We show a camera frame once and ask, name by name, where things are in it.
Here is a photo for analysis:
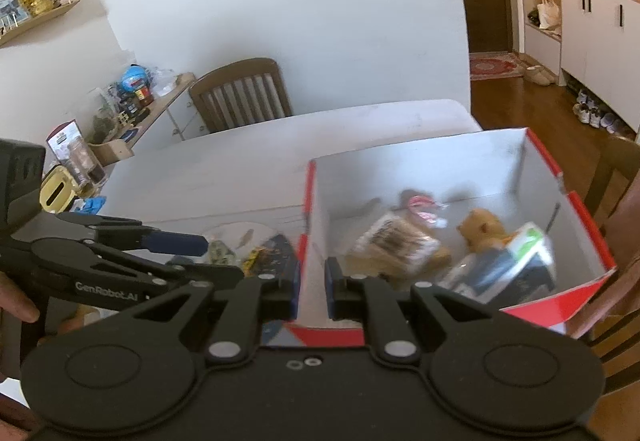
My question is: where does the white wall cabinet unit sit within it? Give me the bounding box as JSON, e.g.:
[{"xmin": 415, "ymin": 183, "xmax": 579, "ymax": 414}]
[{"xmin": 522, "ymin": 0, "xmax": 640, "ymax": 134}]

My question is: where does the red white small wrapper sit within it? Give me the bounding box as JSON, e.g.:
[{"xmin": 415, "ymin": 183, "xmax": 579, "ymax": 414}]
[{"xmin": 396, "ymin": 190, "xmax": 448, "ymax": 230}]

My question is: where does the blue globe toy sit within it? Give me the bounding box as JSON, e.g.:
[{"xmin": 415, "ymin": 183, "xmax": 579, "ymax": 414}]
[{"xmin": 119, "ymin": 64, "xmax": 150, "ymax": 92}]

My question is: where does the white tote bag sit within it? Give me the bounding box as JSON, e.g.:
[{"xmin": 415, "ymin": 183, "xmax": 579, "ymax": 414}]
[{"xmin": 537, "ymin": 0, "xmax": 561, "ymax": 30}]

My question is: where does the wooden chair at wall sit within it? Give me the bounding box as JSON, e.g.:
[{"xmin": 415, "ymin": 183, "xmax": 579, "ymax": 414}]
[{"xmin": 189, "ymin": 57, "xmax": 293, "ymax": 133}]

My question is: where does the pink towel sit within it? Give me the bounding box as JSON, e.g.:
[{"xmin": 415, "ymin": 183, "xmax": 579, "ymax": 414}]
[{"xmin": 603, "ymin": 175, "xmax": 640, "ymax": 275}]

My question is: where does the low wooden side cabinet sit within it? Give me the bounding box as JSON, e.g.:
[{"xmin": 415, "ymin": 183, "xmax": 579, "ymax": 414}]
[{"xmin": 90, "ymin": 72, "xmax": 209, "ymax": 166}]

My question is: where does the red doormat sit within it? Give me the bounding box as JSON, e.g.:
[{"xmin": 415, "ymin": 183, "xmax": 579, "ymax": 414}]
[{"xmin": 470, "ymin": 52, "xmax": 525, "ymax": 81}]

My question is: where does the orange dog squishy toy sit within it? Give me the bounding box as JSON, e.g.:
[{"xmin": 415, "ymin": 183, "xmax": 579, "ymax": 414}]
[{"xmin": 457, "ymin": 208, "xmax": 514, "ymax": 253}]

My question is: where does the red cardboard box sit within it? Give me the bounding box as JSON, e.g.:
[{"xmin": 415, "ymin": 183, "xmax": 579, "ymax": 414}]
[{"xmin": 278, "ymin": 126, "xmax": 618, "ymax": 349}]

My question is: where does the bagged bread slice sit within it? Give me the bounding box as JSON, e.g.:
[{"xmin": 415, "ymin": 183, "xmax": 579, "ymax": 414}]
[{"xmin": 336, "ymin": 211, "xmax": 450, "ymax": 279}]

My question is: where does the cotton swab pack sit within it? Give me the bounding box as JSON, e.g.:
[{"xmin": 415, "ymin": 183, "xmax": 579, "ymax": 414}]
[{"xmin": 347, "ymin": 211, "xmax": 440, "ymax": 276}]

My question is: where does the blue cloth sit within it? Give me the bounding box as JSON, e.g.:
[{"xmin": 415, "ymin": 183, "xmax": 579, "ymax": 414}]
[{"xmin": 72, "ymin": 196, "xmax": 106, "ymax": 214}]

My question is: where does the person's left hand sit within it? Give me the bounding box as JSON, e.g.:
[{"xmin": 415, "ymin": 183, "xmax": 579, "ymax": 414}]
[{"xmin": 0, "ymin": 270, "xmax": 87, "ymax": 437}]

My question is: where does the wooden chair with towel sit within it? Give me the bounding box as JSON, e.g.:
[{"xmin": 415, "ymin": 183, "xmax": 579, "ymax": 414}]
[{"xmin": 564, "ymin": 134, "xmax": 640, "ymax": 395}]

